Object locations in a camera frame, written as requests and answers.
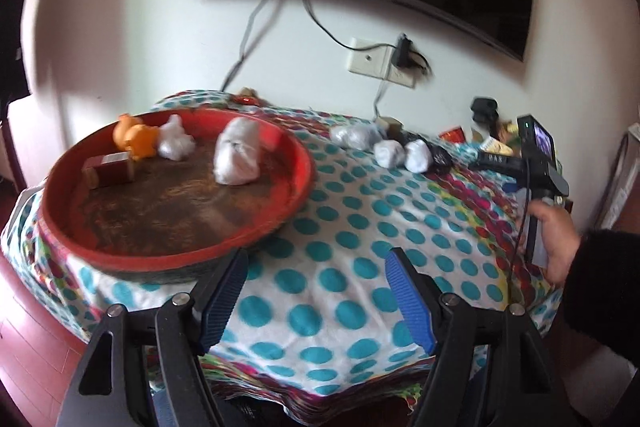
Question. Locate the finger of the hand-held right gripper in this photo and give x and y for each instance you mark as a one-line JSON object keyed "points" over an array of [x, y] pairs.
{"points": [[500, 163]]}

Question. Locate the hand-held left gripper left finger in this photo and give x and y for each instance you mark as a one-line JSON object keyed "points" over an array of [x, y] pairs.
{"points": [[225, 297]]}

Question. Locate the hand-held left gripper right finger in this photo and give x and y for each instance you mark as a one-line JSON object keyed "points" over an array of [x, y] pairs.
{"points": [[410, 302]]}

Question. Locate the black plastic bag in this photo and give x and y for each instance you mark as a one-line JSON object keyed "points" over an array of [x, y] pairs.
{"points": [[440, 159]]}

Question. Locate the white plastic wad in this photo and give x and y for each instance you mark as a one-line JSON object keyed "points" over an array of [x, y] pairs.
{"points": [[237, 152], [417, 156], [355, 137], [389, 154], [176, 142]]}

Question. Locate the red round tray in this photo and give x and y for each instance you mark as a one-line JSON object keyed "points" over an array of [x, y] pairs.
{"points": [[175, 217]]}

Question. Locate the red-brown barcode box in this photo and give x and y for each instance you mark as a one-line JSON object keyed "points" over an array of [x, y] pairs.
{"points": [[110, 169]]}

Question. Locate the orange toy duck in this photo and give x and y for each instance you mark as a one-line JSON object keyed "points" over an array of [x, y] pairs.
{"points": [[135, 137]]}

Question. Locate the person's right forearm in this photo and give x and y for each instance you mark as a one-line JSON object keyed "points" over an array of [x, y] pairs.
{"points": [[605, 297]]}

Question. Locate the person's right hand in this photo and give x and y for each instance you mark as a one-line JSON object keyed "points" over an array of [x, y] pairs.
{"points": [[557, 237]]}

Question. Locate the red snack packet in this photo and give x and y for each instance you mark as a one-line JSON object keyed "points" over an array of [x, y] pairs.
{"points": [[452, 136]]}

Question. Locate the polka-dot blanket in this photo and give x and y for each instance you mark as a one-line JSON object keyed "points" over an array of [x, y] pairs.
{"points": [[340, 267]]}

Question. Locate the white power strip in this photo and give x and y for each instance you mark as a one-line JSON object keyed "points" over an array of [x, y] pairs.
{"points": [[620, 187]]}

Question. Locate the black power adapter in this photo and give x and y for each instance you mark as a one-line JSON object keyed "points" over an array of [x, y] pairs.
{"points": [[401, 52]]}

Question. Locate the dark cloth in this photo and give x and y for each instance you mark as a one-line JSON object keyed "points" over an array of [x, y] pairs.
{"points": [[12, 32]]}

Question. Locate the white wall power socket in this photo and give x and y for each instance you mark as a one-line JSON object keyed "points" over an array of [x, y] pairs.
{"points": [[402, 77]]}

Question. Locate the white wall port plate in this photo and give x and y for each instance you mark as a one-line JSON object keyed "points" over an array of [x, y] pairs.
{"points": [[365, 57]]}

